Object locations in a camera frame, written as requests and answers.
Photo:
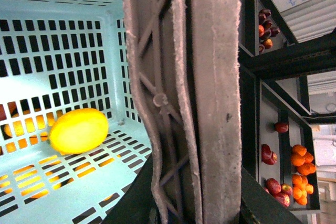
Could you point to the brown basket handle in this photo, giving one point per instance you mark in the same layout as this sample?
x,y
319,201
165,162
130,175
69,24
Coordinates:
x,y
184,73

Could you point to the lemon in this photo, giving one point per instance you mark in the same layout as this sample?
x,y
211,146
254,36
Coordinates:
x,y
78,131

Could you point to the light blue plastic basket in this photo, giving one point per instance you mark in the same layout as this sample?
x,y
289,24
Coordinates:
x,y
58,56

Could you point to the dark red fruit pile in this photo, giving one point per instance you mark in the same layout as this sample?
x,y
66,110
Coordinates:
x,y
267,30

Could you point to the black display shelf tray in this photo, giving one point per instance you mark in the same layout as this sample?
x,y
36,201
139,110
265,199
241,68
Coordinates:
x,y
279,75

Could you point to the red apples pile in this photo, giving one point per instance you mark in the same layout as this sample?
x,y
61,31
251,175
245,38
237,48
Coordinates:
x,y
270,165

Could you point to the orange tangerines pile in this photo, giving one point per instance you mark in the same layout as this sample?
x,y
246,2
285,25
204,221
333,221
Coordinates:
x,y
302,160

